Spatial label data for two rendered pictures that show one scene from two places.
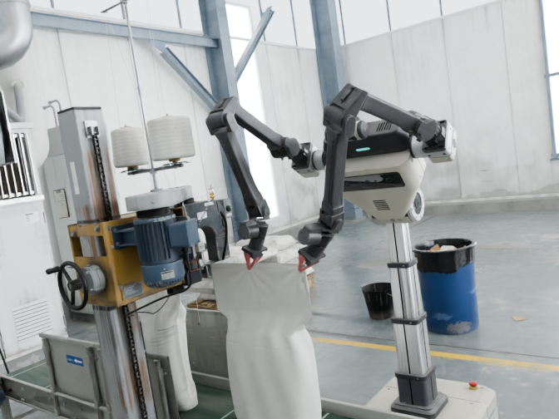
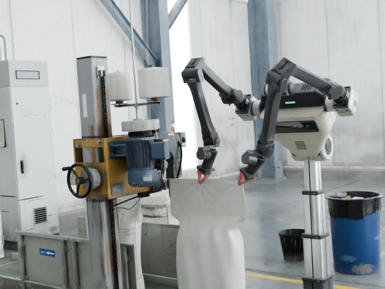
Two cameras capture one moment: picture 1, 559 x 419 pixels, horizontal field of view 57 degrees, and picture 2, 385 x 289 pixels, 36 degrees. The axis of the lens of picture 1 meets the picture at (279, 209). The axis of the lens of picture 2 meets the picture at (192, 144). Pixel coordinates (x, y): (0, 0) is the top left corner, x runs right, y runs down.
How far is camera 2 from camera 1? 117 cm
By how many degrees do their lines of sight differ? 3
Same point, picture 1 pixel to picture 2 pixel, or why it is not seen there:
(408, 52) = (341, 14)
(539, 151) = not seen: outside the picture
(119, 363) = (103, 241)
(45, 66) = not seen: outside the picture
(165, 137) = (152, 82)
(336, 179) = (271, 120)
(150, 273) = (135, 176)
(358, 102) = (290, 70)
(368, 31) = not seen: outside the picture
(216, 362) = (158, 266)
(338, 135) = (275, 90)
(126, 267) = (115, 171)
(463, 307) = (367, 250)
